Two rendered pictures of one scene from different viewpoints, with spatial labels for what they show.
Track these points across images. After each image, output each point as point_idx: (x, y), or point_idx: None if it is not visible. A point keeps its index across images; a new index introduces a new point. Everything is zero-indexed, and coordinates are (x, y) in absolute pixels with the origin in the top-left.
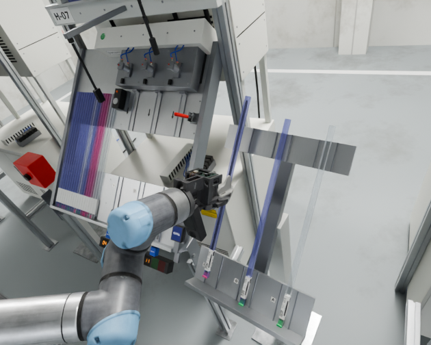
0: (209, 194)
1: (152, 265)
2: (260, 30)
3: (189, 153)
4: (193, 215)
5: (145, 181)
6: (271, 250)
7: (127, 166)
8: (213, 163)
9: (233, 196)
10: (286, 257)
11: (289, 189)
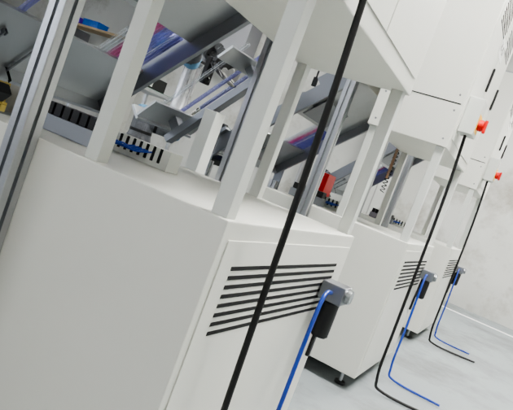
0: (217, 56)
1: None
2: (439, 113)
3: (336, 204)
4: (207, 58)
5: None
6: (194, 119)
7: None
8: (318, 199)
9: (275, 200)
10: (194, 152)
11: (231, 98)
